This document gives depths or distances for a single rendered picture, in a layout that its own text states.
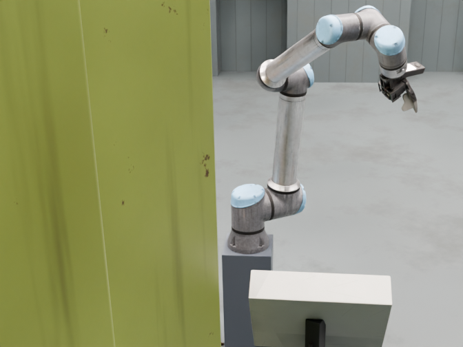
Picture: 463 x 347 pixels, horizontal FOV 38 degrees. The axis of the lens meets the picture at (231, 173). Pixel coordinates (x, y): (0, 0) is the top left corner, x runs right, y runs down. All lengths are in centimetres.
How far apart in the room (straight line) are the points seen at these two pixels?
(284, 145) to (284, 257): 145
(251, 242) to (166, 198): 173
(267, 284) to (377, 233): 294
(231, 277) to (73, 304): 210
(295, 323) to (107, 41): 94
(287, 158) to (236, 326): 83
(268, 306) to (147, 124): 66
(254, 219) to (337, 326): 127
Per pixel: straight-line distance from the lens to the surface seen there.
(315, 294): 163
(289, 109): 278
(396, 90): 236
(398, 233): 458
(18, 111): 83
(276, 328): 177
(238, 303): 310
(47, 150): 87
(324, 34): 221
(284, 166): 291
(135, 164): 116
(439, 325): 370
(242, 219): 293
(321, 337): 173
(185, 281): 138
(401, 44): 220
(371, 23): 226
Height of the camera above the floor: 204
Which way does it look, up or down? 22 degrees down
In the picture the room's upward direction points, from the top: 1 degrees counter-clockwise
